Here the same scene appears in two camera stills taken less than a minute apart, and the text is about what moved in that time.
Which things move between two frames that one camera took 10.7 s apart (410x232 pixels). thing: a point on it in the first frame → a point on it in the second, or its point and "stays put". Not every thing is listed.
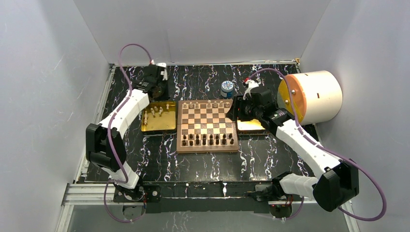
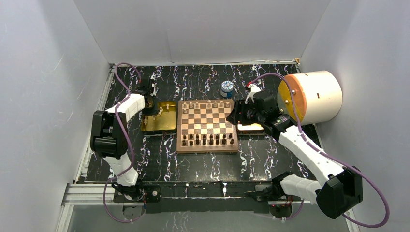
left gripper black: [167, 95] → [153, 111]
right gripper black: [238, 102] stays put
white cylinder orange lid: [317, 95] stays put
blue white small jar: [226, 89] stays put
